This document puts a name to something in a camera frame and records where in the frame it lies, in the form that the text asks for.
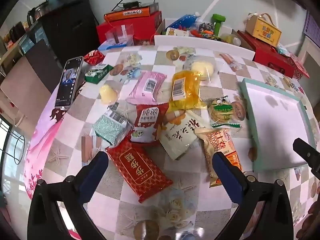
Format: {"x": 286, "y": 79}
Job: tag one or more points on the white bench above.
{"x": 200, "y": 45}

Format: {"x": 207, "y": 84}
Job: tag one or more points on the kettle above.
{"x": 33, "y": 15}

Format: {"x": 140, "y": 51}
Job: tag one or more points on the black device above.
{"x": 131, "y": 4}

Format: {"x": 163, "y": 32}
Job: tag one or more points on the pink snack packet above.
{"x": 147, "y": 87}

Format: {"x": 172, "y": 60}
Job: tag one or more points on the small red peanut packet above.
{"x": 93, "y": 57}

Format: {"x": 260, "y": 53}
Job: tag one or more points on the person's right hand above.
{"x": 308, "y": 220}

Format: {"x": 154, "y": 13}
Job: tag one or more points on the blue bottle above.
{"x": 186, "y": 20}

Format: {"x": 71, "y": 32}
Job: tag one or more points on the green bottle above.
{"x": 218, "y": 20}

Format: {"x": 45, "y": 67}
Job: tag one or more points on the plain red gift box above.
{"x": 145, "y": 27}

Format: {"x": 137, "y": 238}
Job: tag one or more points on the cardboard box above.
{"x": 162, "y": 26}

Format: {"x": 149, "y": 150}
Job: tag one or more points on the smartphone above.
{"x": 68, "y": 82}

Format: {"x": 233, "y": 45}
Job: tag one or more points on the round cookie packet green trim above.
{"x": 221, "y": 112}

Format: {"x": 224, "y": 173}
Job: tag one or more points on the sausage in clear wrapper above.
{"x": 228, "y": 60}

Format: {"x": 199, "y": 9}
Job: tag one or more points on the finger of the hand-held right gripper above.
{"x": 306, "y": 153}

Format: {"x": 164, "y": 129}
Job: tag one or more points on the red packet with gold label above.
{"x": 137, "y": 170}

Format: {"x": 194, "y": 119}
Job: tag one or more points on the red and white snack packet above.
{"x": 147, "y": 122}

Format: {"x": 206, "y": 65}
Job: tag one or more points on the round bread in clear wrapper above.
{"x": 202, "y": 67}

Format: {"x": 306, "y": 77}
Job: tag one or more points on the cream card box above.
{"x": 176, "y": 32}

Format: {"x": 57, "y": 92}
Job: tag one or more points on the brown chair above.
{"x": 27, "y": 87}

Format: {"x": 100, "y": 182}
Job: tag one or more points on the blue white tissue packet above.
{"x": 107, "y": 46}

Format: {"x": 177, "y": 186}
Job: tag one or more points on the purple basket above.
{"x": 312, "y": 27}

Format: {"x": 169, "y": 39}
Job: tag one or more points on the light blue packet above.
{"x": 283, "y": 49}

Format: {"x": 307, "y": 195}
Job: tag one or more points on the round yellow bun packet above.
{"x": 108, "y": 95}

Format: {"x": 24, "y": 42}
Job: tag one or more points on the yellow snack packet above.
{"x": 187, "y": 90}

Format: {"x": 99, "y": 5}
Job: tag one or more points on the clear bottle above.
{"x": 232, "y": 39}

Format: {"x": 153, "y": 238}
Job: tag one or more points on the green and white box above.
{"x": 98, "y": 73}

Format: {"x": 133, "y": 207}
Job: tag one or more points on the teal box tray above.
{"x": 275, "y": 120}

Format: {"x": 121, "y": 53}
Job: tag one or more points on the pile of colourful toys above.
{"x": 205, "y": 31}

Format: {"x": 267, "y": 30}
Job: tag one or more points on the white desk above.
{"x": 303, "y": 55}

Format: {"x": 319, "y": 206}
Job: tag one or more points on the red patterned box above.
{"x": 300, "y": 66}

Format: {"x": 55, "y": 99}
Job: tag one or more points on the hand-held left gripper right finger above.
{"x": 226, "y": 177}

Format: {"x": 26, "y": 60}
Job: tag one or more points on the black cabinet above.
{"x": 67, "y": 30}

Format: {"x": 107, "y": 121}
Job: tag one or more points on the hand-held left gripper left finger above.
{"x": 93, "y": 172}

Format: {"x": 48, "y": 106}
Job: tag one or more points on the cream white snack packet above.
{"x": 177, "y": 136}

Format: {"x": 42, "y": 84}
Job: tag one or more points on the teal striped snack packet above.
{"x": 112, "y": 128}

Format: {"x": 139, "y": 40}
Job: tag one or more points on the orange bread packet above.
{"x": 220, "y": 145}

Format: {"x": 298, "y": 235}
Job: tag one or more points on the long orange box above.
{"x": 130, "y": 13}

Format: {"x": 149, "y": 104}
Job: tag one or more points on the clear plastic box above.
{"x": 117, "y": 33}

